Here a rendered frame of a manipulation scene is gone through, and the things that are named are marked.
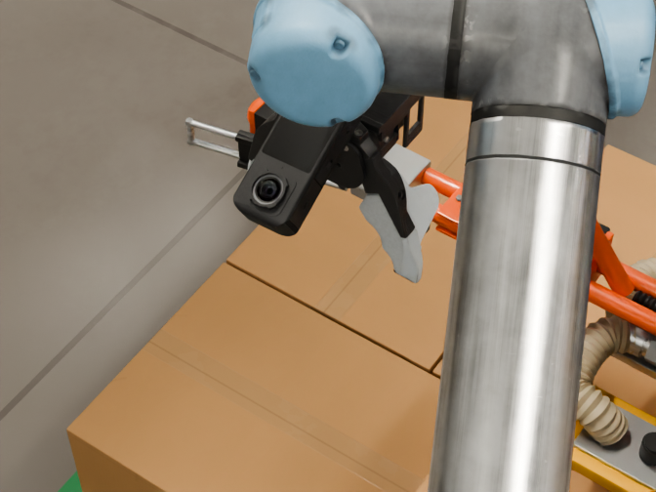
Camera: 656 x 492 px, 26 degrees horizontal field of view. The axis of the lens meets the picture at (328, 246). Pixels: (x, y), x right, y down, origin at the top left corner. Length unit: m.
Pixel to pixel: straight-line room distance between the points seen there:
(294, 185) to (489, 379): 0.25
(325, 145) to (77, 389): 1.99
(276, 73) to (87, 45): 2.81
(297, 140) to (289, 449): 1.22
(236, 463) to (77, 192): 1.24
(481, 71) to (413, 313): 1.52
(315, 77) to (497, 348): 0.17
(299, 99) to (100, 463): 1.46
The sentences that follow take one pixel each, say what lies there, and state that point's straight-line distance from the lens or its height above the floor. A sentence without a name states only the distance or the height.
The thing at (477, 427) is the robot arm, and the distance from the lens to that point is 0.75.
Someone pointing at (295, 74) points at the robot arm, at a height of 1.82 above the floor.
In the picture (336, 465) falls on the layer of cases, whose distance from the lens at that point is 2.12.
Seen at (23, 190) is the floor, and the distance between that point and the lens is 3.26.
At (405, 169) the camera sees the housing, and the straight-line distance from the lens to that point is 1.59.
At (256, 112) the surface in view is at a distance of 1.64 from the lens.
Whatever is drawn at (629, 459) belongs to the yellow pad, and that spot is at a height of 1.08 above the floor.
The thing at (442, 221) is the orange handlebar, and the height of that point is 1.18.
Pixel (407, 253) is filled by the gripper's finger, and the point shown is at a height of 1.56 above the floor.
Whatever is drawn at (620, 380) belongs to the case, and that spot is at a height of 0.94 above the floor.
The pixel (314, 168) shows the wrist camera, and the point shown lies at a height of 1.67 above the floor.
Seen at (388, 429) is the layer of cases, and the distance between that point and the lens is 2.15.
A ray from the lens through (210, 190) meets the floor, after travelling 3.20.
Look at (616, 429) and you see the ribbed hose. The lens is 1.52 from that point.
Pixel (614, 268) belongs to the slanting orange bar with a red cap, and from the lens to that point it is 1.50.
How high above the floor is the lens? 2.35
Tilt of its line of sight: 50 degrees down
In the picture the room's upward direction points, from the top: straight up
